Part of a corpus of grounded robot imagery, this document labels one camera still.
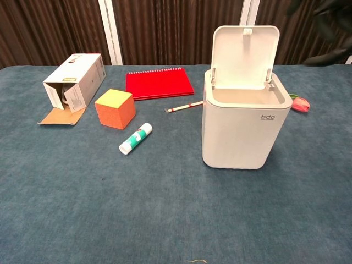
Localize white pencil with red bands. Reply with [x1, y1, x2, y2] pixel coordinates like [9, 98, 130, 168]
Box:
[164, 100, 204, 113]

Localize white trash bin lid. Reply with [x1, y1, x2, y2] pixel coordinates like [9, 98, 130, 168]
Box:
[202, 25, 293, 170]

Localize pink tulip flower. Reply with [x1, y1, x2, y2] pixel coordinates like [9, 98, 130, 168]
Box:
[288, 93, 311, 113]

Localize brown pleated curtain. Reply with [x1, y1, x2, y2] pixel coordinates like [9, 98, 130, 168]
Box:
[0, 0, 352, 70]

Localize orange cube with yellow face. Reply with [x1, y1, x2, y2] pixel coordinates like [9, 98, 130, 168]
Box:
[94, 88, 137, 130]

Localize open white cardboard box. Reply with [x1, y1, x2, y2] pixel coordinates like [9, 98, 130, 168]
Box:
[37, 53, 107, 126]

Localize white green glue stick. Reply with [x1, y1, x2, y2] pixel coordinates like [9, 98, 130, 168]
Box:
[118, 122, 153, 155]

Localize red spiral notebook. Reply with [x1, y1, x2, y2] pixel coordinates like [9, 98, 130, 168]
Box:
[125, 66, 195, 102]

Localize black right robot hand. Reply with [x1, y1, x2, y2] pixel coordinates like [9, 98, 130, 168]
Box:
[287, 0, 352, 67]

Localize blue table cloth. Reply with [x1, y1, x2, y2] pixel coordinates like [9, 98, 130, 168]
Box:
[0, 64, 352, 264]

